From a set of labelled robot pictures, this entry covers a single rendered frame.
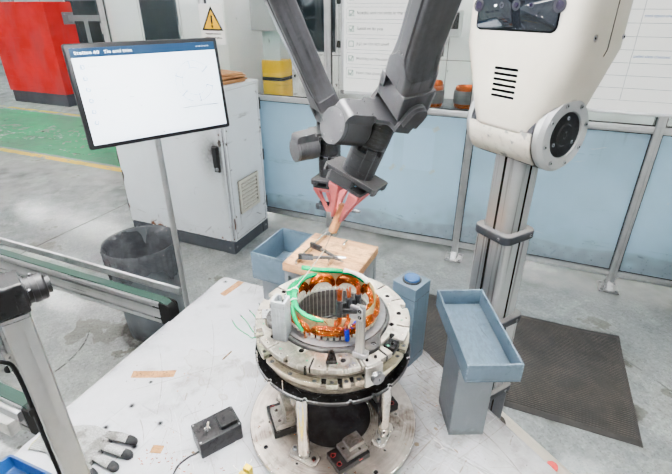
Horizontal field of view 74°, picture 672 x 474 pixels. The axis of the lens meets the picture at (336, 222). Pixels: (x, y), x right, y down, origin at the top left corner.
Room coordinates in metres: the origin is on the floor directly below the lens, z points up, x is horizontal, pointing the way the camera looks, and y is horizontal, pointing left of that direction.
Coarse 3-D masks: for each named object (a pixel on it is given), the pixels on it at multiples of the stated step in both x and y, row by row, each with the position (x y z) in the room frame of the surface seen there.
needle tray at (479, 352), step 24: (456, 312) 0.84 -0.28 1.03; (480, 312) 0.84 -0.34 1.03; (456, 336) 0.71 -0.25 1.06; (480, 336) 0.76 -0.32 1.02; (504, 336) 0.72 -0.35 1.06; (456, 360) 0.73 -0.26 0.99; (480, 360) 0.68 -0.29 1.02; (504, 360) 0.68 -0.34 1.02; (456, 384) 0.70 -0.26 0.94; (480, 384) 0.70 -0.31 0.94; (456, 408) 0.70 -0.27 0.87; (480, 408) 0.70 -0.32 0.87; (456, 432) 0.70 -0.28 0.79; (480, 432) 0.71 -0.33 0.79
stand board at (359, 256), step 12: (312, 240) 1.12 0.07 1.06; (324, 240) 1.12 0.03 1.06; (336, 240) 1.12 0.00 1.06; (348, 240) 1.12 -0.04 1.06; (300, 252) 1.05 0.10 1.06; (312, 252) 1.05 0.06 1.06; (336, 252) 1.05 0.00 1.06; (348, 252) 1.05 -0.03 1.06; (360, 252) 1.05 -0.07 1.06; (372, 252) 1.05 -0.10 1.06; (288, 264) 0.99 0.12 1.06; (300, 264) 0.99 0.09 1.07; (312, 264) 0.99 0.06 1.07; (324, 264) 0.99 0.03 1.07; (336, 264) 0.99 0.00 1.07; (348, 264) 0.99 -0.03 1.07; (360, 264) 0.99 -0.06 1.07
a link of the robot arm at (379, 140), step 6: (372, 126) 0.70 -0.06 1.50; (378, 126) 0.70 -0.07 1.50; (384, 126) 0.70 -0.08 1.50; (372, 132) 0.70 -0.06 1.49; (378, 132) 0.70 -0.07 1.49; (384, 132) 0.70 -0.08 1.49; (390, 132) 0.71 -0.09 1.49; (372, 138) 0.70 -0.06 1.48; (378, 138) 0.70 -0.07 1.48; (384, 138) 0.70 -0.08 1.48; (390, 138) 0.71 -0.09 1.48; (366, 144) 0.70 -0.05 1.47; (372, 144) 0.70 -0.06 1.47; (378, 144) 0.70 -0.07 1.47; (384, 144) 0.71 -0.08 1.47; (366, 150) 0.71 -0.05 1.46; (378, 150) 0.70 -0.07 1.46; (384, 150) 0.71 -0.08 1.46
